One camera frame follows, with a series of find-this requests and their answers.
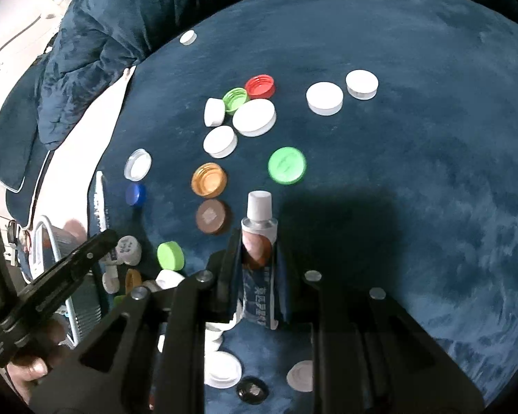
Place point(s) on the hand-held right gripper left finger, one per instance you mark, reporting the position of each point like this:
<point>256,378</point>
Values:
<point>235,267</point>

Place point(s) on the orange threaded bottle cap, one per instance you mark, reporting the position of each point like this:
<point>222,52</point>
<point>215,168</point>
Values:
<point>208,179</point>

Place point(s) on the blue quilted blanket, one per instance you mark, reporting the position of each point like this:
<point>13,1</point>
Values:
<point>95,51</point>

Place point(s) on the large white jar lid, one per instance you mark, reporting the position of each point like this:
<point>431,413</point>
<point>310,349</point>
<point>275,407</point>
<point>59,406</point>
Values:
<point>222,368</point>
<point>254,117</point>
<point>300,375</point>

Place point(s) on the tan bottle cap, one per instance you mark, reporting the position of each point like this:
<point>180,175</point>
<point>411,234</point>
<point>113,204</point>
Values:
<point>133,279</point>

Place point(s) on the light green bottle cap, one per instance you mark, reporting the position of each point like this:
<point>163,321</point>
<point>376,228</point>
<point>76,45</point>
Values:
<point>170,255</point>

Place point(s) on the toothpaste tube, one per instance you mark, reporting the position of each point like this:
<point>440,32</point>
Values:
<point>259,224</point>

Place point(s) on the dark blue piped pillow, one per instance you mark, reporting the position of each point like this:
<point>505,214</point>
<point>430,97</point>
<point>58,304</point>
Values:
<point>13,138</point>

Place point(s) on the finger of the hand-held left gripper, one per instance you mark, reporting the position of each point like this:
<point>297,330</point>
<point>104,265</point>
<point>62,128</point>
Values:
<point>90,250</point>

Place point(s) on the person's left hand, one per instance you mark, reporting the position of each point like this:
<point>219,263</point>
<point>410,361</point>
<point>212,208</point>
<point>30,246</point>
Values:
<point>34,371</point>

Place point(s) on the white printed bottle cap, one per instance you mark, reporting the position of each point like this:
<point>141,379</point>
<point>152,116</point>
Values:
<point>127,250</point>

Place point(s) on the red bottle cap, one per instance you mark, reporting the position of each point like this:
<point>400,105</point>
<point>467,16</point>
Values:
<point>260,86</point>

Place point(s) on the thin green bottle cap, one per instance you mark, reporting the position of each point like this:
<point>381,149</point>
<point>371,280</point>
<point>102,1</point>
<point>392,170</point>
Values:
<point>120,300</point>

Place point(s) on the white flip bottle cap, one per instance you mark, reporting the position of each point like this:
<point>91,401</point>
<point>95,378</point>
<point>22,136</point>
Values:
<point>218,331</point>

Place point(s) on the brown bottle cap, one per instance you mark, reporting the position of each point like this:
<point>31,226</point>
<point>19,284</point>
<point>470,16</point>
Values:
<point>213,216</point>

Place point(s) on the small white bottle cap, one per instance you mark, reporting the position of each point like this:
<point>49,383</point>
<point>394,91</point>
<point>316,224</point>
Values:
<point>188,37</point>
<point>111,282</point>

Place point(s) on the white hollow bottle cap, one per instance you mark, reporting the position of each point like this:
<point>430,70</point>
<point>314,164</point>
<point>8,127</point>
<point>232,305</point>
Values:
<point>168,278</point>

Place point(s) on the green flat bottle cap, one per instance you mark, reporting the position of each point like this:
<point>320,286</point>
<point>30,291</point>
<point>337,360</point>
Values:
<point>287,165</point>

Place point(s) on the blue velvet blanket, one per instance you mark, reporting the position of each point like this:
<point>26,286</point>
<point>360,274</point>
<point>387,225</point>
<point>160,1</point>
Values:
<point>414,159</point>

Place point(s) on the green threaded bottle cap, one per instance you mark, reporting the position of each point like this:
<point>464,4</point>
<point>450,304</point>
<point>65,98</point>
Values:
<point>235,100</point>

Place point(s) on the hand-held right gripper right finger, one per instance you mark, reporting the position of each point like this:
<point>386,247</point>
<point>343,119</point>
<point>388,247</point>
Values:
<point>285,280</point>

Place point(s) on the black bottle cap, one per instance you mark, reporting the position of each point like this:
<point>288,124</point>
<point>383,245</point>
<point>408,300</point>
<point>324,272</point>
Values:
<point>251,390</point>

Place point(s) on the blue bottle cap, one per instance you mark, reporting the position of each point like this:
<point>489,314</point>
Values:
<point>135,193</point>

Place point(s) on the white bed sheet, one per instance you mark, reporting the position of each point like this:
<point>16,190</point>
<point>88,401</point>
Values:
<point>82,146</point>

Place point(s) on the clear bottle cap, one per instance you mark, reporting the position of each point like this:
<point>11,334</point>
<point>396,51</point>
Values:
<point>137,164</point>

